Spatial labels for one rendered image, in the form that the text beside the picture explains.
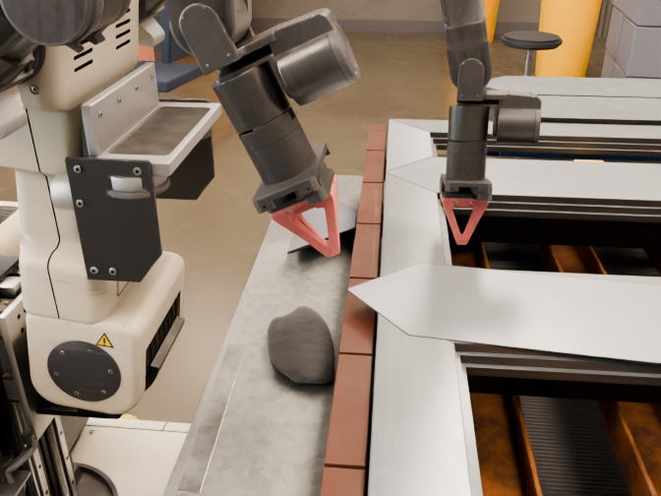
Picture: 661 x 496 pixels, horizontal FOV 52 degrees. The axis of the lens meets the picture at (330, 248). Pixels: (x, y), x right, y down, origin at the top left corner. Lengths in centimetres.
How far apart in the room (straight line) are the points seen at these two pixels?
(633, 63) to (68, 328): 356
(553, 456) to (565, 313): 31
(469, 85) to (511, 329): 34
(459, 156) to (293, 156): 41
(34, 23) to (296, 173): 25
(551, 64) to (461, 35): 473
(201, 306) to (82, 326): 153
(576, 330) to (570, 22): 483
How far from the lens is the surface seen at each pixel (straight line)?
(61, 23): 64
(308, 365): 101
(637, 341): 88
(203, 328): 237
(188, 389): 212
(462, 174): 100
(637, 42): 411
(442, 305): 88
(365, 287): 90
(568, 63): 569
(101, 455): 155
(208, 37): 61
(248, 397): 100
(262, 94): 62
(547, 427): 119
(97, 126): 84
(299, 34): 61
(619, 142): 159
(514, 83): 197
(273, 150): 63
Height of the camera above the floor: 132
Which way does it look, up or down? 28 degrees down
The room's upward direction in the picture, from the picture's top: straight up
